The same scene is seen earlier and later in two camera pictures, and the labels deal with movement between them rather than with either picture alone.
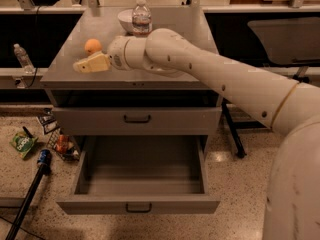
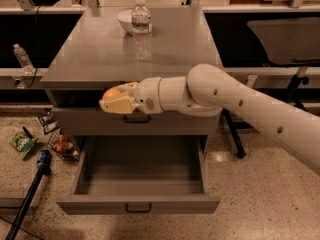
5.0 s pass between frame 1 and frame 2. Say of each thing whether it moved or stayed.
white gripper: moved
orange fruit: moved
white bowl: stayed
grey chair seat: stayed
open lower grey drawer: stayed
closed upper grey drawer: stayed
